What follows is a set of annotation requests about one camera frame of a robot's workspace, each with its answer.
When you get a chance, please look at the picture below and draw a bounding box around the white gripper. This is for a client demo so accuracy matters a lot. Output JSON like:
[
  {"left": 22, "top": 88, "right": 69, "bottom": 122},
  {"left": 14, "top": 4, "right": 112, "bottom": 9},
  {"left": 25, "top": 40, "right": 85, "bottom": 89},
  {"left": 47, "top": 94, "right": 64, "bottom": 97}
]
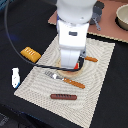
[{"left": 57, "top": 20, "right": 89, "bottom": 69}]

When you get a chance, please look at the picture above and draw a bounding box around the white and blue bottle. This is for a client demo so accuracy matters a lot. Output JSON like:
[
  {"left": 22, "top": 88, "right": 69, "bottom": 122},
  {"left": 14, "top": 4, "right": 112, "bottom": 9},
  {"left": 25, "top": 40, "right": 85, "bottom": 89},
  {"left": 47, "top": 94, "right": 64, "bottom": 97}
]
[{"left": 12, "top": 68, "right": 20, "bottom": 88}]

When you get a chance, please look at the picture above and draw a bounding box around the red toy tomato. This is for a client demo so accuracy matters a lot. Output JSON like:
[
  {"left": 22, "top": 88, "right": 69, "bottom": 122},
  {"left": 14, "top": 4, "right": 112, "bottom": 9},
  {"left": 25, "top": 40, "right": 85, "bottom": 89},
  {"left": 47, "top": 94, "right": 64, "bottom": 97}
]
[{"left": 74, "top": 63, "right": 80, "bottom": 69}]

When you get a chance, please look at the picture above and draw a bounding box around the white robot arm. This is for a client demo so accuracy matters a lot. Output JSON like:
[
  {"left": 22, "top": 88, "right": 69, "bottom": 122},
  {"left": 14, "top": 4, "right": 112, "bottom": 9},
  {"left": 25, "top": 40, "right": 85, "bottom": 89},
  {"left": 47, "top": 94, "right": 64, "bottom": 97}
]
[{"left": 56, "top": 0, "right": 97, "bottom": 69}]

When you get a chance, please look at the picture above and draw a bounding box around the grey toy frying pan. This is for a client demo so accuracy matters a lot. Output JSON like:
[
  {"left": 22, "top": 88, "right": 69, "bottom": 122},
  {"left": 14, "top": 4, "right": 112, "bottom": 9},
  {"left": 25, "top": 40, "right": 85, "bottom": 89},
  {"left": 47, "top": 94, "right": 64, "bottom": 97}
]
[{"left": 90, "top": 1, "right": 104, "bottom": 31}]

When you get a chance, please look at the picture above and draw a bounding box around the beige bowl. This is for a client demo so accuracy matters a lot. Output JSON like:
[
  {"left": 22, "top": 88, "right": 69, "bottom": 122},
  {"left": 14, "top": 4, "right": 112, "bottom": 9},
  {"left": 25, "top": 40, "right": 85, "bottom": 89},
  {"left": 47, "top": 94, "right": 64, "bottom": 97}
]
[{"left": 116, "top": 4, "right": 128, "bottom": 30}]

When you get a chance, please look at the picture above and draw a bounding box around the brown toy sausage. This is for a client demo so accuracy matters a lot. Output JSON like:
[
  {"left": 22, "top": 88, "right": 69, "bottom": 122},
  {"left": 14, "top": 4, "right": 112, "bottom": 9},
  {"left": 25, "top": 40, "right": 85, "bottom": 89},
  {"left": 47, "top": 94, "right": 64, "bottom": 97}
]
[{"left": 50, "top": 94, "right": 77, "bottom": 100}]

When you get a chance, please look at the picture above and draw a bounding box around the woven beige placemat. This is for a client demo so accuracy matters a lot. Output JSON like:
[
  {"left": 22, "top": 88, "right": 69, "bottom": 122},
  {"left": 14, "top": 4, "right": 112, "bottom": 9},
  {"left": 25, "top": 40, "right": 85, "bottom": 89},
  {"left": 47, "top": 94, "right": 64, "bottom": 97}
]
[{"left": 14, "top": 38, "right": 115, "bottom": 128}]

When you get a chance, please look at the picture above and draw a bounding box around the knife with orange handle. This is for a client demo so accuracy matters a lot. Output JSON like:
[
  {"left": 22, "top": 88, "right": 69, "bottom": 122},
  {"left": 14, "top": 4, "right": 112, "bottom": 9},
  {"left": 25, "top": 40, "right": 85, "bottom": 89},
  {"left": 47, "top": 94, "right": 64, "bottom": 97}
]
[{"left": 85, "top": 56, "right": 98, "bottom": 62}]

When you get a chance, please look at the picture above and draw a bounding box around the fork with orange handle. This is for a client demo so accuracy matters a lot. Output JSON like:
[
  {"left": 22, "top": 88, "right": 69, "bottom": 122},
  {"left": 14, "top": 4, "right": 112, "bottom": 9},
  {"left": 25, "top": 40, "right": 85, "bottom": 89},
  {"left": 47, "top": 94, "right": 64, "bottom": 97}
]
[{"left": 45, "top": 71, "right": 85, "bottom": 89}]

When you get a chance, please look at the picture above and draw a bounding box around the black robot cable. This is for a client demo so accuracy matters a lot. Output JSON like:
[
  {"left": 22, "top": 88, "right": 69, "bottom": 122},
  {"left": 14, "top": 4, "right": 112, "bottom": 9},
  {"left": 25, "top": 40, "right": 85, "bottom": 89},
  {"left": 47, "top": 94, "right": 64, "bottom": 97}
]
[{"left": 3, "top": 0, "right": 76, "bottom": 72}]

